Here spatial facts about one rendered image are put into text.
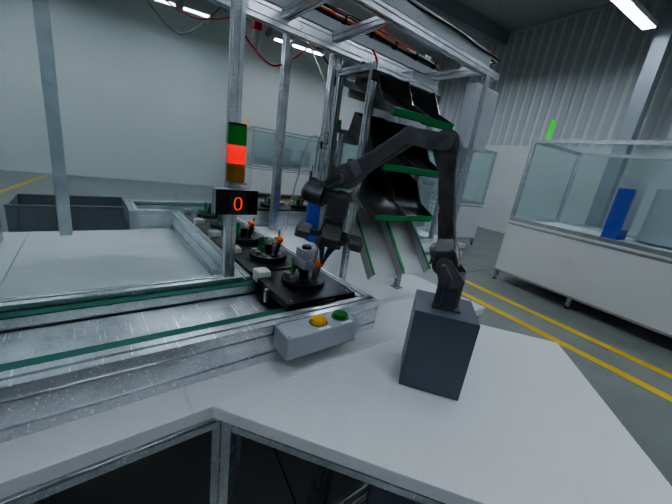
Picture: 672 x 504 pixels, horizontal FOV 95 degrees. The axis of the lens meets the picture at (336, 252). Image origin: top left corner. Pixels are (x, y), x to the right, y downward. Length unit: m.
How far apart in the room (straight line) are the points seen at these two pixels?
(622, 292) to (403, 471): 4.14
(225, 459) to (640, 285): 4.30
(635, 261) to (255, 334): 4.23
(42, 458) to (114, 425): 0.09
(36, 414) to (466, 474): 0.73
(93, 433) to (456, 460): 0.64
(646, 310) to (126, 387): 4.49
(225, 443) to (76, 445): 0.26
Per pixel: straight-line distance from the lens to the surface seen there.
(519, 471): 0.77
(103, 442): 0.71
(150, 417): 0.73
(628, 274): 4.59
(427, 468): 0.69
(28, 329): 0.96
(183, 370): 0.75
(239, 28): 1.01
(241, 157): 0.92
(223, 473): 0.87
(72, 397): 0.74
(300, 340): 0.75
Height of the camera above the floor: 1.35
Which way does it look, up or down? 16 degrees down
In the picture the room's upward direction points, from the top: 8 degrees clockwise
